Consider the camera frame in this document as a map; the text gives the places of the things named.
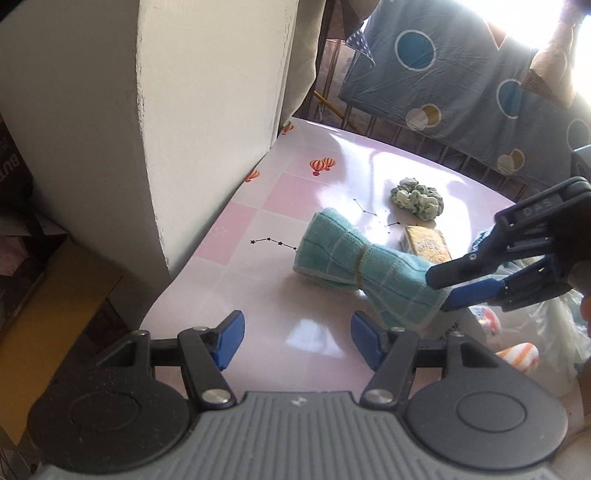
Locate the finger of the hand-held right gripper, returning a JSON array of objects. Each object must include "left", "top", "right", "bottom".
[
  {"left": 425, "top": 230, "right": 553, "bottom": 291},
  {"left": 442, "top": 257, "right": 574, "bottom": 313}
]

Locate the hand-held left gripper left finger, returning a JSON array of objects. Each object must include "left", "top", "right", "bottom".
[{"left": 95, "top": 310, "right": 245, "bottom": 409}]

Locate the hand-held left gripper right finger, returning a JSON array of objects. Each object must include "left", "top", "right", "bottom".
[{"left": 350, "top": 311, "right": 502, "bottom": 409}]

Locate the small foil-lidded cup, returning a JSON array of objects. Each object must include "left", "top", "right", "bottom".
[{"left": 471, "top": 305, "right": 503, "bottom": 339}]

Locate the small yellow-brown box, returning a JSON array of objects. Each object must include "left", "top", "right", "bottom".
[{"left": 398, "top": 225, "right": 454, "bottom": 265}]

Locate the orange white striped cloth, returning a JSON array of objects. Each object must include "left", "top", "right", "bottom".
[{"left": 495, "top": 342, "right": 540, "bottom": 375}]

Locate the green white scrunchie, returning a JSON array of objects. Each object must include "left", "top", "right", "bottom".
[{"left": 391, "top": 178, "right": 444, "bottom": 220}]

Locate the teal towel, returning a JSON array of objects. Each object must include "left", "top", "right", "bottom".
[{"left": 293, "top": 208, "right": 454, "bottom": 331}]

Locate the pink checked tablecloth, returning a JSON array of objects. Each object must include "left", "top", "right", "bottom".
[{"left": 139, "top": 117, "right": 519, "bottom": 396}]

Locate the white plastic bag teal print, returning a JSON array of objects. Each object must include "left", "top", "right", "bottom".
[{"left": 462, "top": 230, "right": 591, "bottom": 398}]

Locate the grey bedsheet with circles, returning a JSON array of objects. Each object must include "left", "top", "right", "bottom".
[{"left": 338, "top": 0, "right": 591, "bottom": 191}]

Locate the yellow-brown cardboard carton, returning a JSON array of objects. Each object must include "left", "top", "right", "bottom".
[{"left": 0, "top": 239, "right": 123, "bottom": 445}]

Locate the yellow stick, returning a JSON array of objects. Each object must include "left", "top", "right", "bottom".
[{"left": 314, "top": 91, "right": 348, "bottom": 121}]

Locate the blue star-print cloth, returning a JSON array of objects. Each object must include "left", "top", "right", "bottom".
[{"left": 344, "top": 28, "right": 376, "bottom": 68}]

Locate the beige curtain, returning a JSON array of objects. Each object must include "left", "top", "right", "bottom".
[{"left": 281, "top": 0, "right": 327, "bottom": 121}]

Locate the black printed carton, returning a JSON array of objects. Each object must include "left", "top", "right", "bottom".
[{"left": 0, "top": 115, "right": 36, "bottom": 241}]

